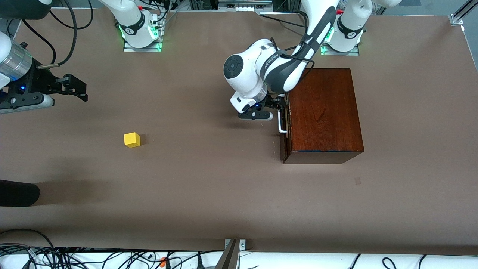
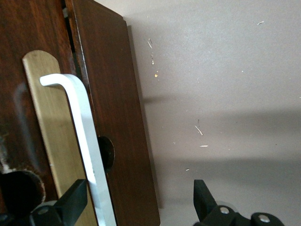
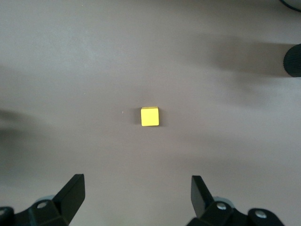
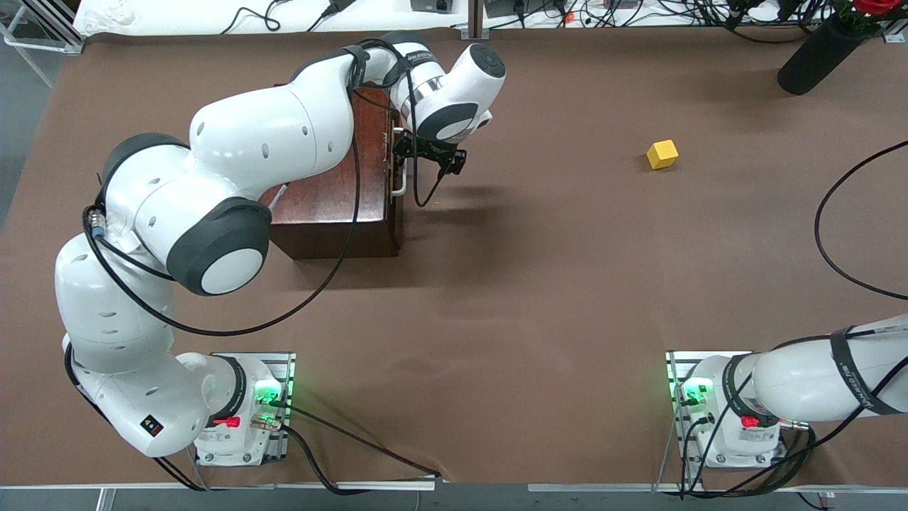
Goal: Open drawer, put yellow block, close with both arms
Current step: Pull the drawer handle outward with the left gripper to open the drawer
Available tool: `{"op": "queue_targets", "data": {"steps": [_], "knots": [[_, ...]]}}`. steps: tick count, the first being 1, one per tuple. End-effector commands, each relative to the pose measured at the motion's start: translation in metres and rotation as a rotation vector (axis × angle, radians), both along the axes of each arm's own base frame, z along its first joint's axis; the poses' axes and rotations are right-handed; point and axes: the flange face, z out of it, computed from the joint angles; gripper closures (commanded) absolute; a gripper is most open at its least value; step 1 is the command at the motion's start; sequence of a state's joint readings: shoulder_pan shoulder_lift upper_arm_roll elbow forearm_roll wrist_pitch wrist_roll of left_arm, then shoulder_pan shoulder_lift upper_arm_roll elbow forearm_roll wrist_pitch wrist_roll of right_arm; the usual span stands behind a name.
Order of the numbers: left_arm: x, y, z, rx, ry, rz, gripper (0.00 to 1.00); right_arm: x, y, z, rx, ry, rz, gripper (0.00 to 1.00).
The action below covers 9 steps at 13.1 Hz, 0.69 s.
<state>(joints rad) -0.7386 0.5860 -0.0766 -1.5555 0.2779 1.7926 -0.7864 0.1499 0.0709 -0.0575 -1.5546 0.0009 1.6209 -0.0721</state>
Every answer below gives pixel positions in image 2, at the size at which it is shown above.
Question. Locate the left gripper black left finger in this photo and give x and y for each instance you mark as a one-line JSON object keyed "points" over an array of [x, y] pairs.
{"points": [[70, 202]]}

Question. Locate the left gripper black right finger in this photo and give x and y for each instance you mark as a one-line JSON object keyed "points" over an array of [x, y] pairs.
{"points": [[204, 202]]}

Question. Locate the dark brown wooden cabinet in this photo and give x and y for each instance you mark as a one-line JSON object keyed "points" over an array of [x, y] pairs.
{"points": [[117, 106]]}

